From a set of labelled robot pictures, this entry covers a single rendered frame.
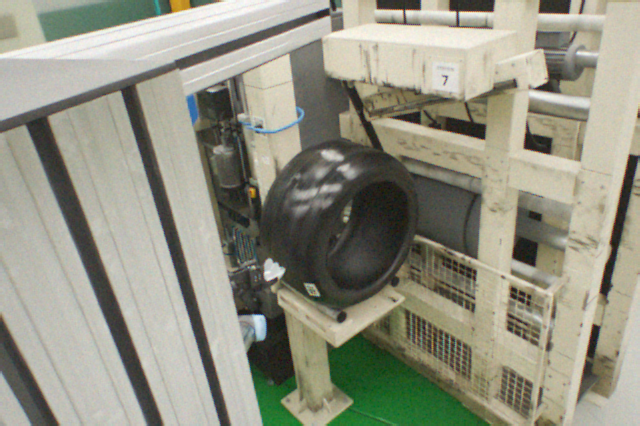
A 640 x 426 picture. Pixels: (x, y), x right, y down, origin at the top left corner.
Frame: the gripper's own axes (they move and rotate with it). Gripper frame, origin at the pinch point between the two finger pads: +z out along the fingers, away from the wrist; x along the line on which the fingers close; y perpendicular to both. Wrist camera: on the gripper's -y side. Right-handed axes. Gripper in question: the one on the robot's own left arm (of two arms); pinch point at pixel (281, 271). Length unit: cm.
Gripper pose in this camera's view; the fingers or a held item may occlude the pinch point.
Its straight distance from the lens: 163.1
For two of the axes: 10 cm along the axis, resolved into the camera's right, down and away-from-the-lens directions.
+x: -6.4, -3.2, 7.0
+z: 7.7, -2.8, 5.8
